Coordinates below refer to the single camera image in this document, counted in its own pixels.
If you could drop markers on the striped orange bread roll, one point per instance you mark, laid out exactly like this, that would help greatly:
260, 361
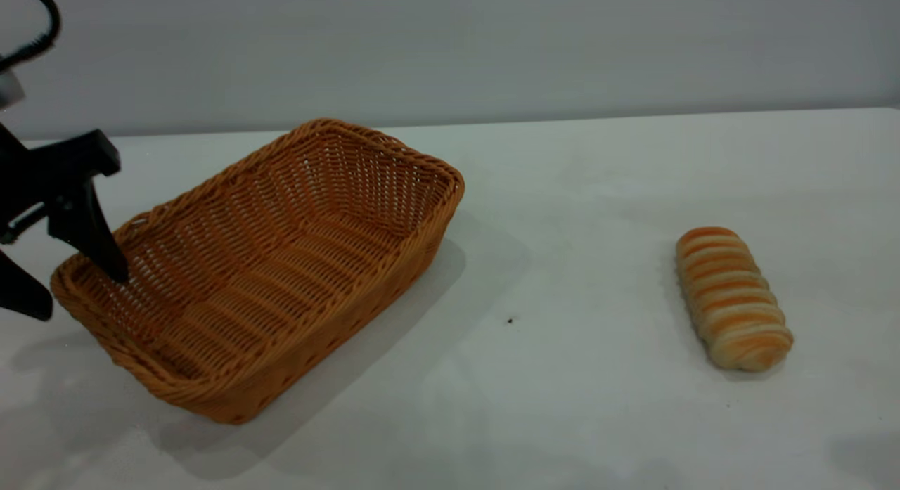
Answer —
731, 300

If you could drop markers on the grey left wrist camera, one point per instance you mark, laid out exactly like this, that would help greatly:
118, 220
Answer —
8, 91

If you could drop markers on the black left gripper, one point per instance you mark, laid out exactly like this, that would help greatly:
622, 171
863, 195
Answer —
56, 165

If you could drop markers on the woven orange wicker basket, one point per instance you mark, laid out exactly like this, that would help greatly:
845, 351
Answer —
281, 265

